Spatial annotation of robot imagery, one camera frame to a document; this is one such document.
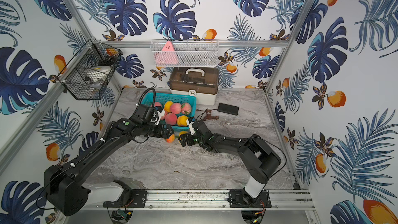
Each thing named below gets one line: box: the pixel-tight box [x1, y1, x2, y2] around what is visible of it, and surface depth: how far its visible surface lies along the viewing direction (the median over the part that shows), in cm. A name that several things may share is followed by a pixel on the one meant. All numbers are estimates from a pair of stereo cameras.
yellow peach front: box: [176, 115, 189, 126], surface depth 98 cm
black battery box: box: [217, 102, 239, 116], surface depth 112 cm
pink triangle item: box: [153, 40, 178, 65], surface depth 92 cm
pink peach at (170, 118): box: [164, 112, 178, 126], surface depth 99 cm
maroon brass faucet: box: [203, 109, 220, 121], surface depth 106 cm
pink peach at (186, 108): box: [181, 102, 192, 115], surface depth 104 cm
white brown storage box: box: [169, 66, 220, 106], surface depth 105 cm
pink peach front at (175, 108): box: [170, 102, 182, 115], surface depth 100 cm
